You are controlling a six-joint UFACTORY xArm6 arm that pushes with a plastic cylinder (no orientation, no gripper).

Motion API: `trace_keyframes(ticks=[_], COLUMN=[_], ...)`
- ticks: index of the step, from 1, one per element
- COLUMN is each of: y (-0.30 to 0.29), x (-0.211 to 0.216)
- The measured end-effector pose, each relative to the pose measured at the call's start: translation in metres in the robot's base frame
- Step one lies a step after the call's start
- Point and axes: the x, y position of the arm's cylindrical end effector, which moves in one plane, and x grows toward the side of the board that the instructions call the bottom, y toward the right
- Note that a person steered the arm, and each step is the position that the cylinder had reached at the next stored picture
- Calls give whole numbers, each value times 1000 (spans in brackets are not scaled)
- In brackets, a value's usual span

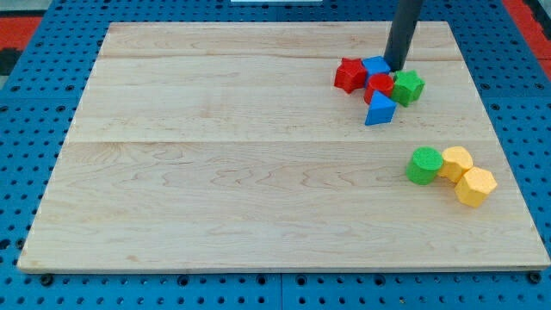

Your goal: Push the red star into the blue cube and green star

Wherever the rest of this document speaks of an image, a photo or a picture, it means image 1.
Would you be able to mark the blue triangular prism block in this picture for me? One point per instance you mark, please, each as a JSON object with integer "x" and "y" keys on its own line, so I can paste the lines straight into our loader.
{"x": 380, "y": 110}

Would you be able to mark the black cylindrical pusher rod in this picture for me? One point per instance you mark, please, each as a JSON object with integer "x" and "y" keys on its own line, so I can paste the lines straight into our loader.
{"x": 400, "y": 35}

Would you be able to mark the green cylinder block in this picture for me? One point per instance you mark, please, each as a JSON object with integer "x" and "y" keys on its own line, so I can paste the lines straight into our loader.
{"x": 424, "y": 165}

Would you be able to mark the yellow rounded block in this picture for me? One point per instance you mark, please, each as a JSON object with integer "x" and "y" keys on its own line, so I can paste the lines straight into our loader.
{"x": 457, "y": 160}

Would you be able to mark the yellow hexagon block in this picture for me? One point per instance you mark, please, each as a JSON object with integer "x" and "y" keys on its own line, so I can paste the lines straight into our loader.
{"x": 475, "y": 186}

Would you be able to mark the light wooden board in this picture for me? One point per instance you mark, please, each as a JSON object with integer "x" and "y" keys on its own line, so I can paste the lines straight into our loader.
{"x": 218, "y": 147}

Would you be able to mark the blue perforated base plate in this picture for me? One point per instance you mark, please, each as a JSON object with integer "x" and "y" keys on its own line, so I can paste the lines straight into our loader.
{"x": 42, "y": 93}

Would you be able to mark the blue cube block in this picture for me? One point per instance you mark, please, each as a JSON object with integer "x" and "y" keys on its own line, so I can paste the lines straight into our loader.
{"x": 375, "y": 65}

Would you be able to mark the red cylinder block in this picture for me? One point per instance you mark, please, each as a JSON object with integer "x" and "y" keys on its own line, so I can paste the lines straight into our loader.
{"x": 381, "y": 82}

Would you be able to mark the red star block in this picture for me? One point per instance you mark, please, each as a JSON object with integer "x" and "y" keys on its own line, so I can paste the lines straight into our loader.
{"x": 350, "y": 75}

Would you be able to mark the green star block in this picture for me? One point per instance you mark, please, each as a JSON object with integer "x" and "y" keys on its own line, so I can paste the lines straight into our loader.
{"x": 408, "y": 87}

